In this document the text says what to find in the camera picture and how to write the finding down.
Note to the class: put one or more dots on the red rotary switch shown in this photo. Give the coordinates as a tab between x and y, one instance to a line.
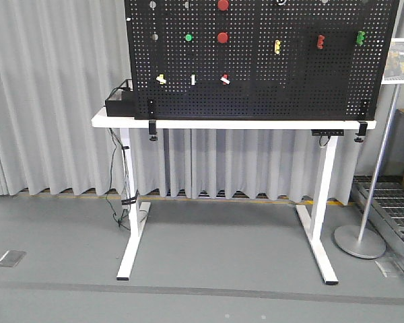
224	79

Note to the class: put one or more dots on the yellow rotary switch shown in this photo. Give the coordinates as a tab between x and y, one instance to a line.
160	78

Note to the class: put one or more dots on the left black desk clamp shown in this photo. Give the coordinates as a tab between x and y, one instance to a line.
152	128

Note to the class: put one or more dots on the black desk clamp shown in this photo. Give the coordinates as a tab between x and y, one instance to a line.
363	124
152	128

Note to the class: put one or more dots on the black box on desk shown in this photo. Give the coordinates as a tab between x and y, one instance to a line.
122	101

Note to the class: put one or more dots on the black perforated pegboard panel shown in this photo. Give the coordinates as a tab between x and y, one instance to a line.
301	83

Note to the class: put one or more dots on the desk height control panel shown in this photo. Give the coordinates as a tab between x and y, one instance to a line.
327	132

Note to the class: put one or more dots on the lower red mushroom button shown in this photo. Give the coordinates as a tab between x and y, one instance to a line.
223	37

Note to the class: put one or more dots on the red mushroom button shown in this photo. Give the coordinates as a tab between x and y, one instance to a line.
223	5
223	37

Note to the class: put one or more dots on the upper red mushroom button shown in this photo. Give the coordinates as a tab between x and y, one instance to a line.
223	5

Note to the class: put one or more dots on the right black desk clamp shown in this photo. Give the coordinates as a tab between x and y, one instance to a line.
363	124

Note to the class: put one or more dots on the grey curtain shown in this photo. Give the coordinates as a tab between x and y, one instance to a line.
59	60

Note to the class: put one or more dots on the metal floor grate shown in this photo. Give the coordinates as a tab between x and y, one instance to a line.
385	222

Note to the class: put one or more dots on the silver floor plate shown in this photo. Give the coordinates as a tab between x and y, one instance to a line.
11	258

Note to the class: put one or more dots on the framed poster sign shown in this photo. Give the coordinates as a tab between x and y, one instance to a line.
394	68

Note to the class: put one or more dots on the yellow toggle handle right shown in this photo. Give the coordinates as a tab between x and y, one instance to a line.
277	47

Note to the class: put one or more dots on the red toggle handle right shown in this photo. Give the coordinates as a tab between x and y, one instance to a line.
320	42

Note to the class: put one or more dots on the green toggle handle right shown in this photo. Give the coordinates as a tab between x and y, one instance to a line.
360	38

